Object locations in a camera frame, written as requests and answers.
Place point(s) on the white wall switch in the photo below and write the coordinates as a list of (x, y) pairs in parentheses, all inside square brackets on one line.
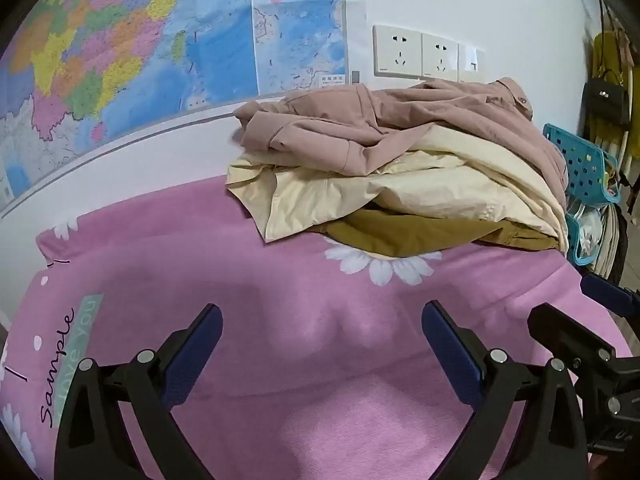
[(471, 64)]

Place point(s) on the mustard brown garment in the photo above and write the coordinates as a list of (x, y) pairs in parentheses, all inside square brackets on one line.
[(400, 232)]

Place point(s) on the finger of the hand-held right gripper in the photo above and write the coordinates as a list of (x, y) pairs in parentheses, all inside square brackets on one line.
[(560, 330), (607, 292)]

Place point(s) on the pink jacket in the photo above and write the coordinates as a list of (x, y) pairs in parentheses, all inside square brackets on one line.
[(325, 130)]

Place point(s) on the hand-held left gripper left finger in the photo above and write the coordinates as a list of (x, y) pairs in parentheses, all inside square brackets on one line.
[(196, 350)]

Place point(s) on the white wall socket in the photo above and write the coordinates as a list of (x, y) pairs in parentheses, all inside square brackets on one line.
[(440, 57), (397, 51)]

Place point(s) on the pink daisy print bedsheet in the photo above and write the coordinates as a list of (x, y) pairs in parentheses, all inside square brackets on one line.
[(300, 290)]

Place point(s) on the yellow hanging garment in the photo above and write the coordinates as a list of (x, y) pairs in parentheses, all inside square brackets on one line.
[(607, 52)]

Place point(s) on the cream garment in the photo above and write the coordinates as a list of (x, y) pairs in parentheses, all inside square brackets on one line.
[(425, 185)]

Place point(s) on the black handbag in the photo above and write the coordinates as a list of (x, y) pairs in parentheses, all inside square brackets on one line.
[(605, 97)]

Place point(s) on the colourful wall map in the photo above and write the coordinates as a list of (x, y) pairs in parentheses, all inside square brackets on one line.
[(125, 35)]

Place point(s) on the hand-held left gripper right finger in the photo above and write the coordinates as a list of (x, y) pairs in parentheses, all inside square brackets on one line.
[(450, 347)]

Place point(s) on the blue plastic basket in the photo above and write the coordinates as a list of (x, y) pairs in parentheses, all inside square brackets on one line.
[(580, 165), (575, 240)]

